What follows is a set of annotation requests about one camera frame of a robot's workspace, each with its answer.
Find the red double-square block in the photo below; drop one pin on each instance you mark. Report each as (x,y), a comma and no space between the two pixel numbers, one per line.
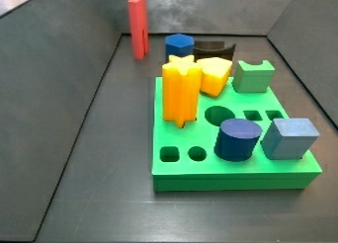
(139,27)

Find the green foam shape-sorting board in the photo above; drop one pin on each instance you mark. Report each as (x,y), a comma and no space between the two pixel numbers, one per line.
(186,165)

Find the grey-blue square block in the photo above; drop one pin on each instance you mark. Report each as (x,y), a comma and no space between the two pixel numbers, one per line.
(289,138)

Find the orange star-shaped prism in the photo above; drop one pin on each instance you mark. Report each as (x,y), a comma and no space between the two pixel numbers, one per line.
(182,74)

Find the dark blue cylinder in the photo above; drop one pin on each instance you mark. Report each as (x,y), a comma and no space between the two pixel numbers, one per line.
(237,139)

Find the yellow pentagon block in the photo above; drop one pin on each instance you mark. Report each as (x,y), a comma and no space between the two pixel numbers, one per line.
(215,73)

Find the blue hexagonal prism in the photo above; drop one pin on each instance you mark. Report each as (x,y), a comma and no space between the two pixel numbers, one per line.
(179,45)

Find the green notched block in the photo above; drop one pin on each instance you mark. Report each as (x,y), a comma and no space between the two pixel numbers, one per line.
(253,77)

